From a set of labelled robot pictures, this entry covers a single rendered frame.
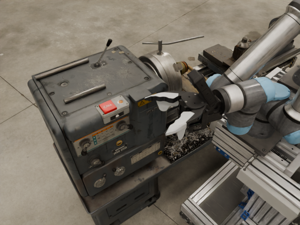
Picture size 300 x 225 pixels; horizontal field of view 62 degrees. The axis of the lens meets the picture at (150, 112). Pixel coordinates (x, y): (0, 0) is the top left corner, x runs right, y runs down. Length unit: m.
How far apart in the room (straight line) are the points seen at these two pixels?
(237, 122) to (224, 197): 1.33
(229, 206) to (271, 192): 0.92
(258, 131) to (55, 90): 0.93
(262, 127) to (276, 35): 0.45
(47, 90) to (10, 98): 2.15
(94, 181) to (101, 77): 0.58
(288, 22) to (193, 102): 0.39
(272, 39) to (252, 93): 0.21
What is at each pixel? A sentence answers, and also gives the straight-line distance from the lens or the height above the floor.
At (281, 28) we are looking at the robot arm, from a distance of 0.86.
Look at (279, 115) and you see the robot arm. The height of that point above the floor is 1.36.
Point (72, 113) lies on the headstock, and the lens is 1.12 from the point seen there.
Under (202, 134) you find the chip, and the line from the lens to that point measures 1.89.
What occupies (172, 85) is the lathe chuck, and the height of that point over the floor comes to 1.13.
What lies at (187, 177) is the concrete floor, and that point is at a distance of 2.35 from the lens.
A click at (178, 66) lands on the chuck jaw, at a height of 1.18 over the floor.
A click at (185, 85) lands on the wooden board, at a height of 0.89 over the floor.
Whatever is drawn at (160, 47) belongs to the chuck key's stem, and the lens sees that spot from 1.42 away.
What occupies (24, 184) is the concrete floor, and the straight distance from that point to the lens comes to 2.54.
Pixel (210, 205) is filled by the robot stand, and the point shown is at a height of 0.21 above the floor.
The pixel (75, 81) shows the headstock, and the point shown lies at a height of 1.26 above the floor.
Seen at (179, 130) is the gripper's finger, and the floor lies 1.58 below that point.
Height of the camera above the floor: 2.03
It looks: 46 degrees down
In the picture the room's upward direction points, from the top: straight up
